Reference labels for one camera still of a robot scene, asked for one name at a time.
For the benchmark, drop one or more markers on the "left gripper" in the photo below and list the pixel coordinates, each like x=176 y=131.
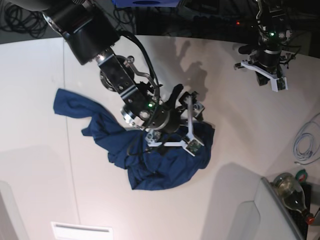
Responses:
x=268 y=59

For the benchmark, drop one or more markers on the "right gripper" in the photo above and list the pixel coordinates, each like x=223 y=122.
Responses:
x=167 y=117

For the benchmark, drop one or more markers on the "green tape roll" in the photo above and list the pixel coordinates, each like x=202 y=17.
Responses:
x=301 y=176

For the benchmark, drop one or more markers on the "blue box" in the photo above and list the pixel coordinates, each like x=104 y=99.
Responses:
x=145 y=3

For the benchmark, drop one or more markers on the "clear plastic bottle red cap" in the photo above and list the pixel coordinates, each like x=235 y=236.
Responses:
x=292 y=195

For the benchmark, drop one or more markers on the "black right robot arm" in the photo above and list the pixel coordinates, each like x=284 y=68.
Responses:
x=91 y=36

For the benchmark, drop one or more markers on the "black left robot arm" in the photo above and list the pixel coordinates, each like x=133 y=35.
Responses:
x=274 y=33

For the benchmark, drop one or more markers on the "dark blue t-shirt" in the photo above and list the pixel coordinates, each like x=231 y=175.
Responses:
x=126 y=149

